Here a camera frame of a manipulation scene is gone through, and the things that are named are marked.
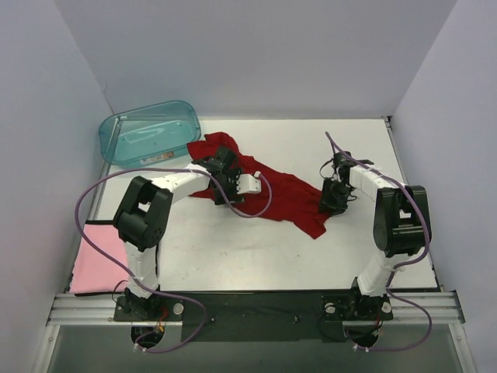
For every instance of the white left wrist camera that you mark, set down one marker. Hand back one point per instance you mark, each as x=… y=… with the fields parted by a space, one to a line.
x=248 y=184

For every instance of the teal transparent plastic bin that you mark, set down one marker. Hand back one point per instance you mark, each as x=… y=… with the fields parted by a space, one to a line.
x=149 y=134

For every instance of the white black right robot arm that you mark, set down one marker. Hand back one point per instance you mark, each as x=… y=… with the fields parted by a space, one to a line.
x=401 y=225

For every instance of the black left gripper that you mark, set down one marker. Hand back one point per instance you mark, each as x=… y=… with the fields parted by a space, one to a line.
x=227 y=188

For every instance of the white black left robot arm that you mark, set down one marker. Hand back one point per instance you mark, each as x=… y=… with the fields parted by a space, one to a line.
x=142 y=216

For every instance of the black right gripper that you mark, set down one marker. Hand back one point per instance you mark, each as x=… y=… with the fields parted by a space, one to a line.
x=331 y=198

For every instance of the aluminium frame rail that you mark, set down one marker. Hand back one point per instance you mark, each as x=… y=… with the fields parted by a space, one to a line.
x=409 y=307

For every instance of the red t shirt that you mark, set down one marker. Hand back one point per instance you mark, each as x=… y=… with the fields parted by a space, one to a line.
x=287 y=197

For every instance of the pink folded t shirt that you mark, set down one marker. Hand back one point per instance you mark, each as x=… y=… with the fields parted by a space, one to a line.
x=99 y=260

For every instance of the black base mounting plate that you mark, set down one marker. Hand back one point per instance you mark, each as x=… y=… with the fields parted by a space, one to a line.
x=252 y=318

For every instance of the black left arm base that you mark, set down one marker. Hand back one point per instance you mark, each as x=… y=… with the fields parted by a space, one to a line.
x=131 y=308

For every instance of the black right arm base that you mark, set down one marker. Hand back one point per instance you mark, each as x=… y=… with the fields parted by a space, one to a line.
x=349 y=305

